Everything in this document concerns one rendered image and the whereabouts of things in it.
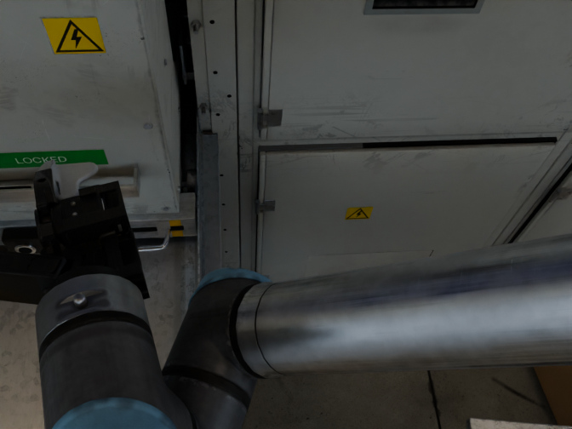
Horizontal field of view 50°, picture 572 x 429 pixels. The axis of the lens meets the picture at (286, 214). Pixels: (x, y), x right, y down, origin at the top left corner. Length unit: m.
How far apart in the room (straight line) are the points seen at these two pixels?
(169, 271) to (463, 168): 0.67
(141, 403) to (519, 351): 0.26
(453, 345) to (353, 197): 0.97
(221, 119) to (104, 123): 0.38
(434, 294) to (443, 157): 0.89
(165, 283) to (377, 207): 0.60
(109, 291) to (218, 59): 0.60
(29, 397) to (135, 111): 0.47
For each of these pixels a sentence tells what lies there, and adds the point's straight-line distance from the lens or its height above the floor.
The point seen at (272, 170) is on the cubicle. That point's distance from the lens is 1.27.
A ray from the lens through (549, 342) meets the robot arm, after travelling 0.42.
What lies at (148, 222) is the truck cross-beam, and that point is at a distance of 1.01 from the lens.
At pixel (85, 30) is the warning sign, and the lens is 0.71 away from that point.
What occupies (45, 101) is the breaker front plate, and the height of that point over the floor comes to 1.20.
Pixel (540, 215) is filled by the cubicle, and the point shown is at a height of 0.50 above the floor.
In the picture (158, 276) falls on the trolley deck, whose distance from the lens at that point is 1.04.
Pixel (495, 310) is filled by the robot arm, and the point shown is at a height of 1.42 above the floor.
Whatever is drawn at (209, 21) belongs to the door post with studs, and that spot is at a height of 1.12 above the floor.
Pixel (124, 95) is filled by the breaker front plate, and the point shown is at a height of 1.21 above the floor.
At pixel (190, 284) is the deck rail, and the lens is 1.03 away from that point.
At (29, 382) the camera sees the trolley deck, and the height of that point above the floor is 0.85.
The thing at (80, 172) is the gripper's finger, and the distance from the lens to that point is 0.67.
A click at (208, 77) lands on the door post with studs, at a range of 1.07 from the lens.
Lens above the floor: 1.79
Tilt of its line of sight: 60 degrees down
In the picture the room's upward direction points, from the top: 6 degrees clockwise
